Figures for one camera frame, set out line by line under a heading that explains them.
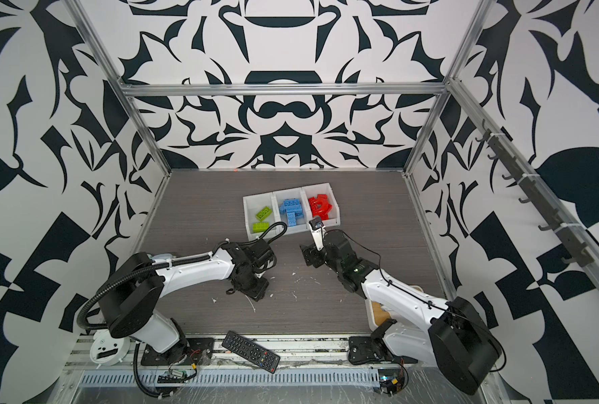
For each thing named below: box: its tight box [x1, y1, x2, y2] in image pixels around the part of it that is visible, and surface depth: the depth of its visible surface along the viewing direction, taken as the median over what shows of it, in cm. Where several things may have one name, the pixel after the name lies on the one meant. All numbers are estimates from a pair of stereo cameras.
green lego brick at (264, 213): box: [255, 205, 273, 222], surface depth 104 cm
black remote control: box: [221, 330, 281, 375], surface depth 75 cm
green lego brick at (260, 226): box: [251, 217, 271, 234], surface depth 102 cm
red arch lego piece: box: [307, 193, 334, 221], surface depth 104 cm
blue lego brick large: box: [279, 198, 303, 214], surface depth 103 cm
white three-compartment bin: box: [243, 182, 341, 241], surface depth 104 cm
